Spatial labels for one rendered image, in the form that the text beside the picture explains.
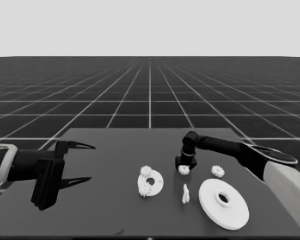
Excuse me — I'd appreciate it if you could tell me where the large thick white disc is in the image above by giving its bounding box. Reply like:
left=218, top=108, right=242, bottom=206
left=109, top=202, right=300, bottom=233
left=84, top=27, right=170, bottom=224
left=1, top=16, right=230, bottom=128
left=198, top=178, right=250, bottom=231

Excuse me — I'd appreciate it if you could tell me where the white round carrier with pins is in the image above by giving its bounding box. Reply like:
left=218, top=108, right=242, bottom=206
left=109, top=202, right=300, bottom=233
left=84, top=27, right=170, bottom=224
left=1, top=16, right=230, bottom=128
left=137, top=168, right=165, bottom=198

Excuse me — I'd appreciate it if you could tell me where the small white T-shaped piece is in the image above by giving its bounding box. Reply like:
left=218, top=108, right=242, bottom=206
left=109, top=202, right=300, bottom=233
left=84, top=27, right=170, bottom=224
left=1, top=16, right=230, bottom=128
left=181, top=183, right=191, bottom=205

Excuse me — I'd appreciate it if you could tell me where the white toothed gear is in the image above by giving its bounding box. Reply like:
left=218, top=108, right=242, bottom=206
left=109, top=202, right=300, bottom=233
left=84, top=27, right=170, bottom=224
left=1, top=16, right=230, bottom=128
left=178, top=164, right=191, bottom=176
left=210, top=164, right=226, bottom=178
left=139, top=165, right=153, bottom=178
left=138, top=182, right=153, bottom=198

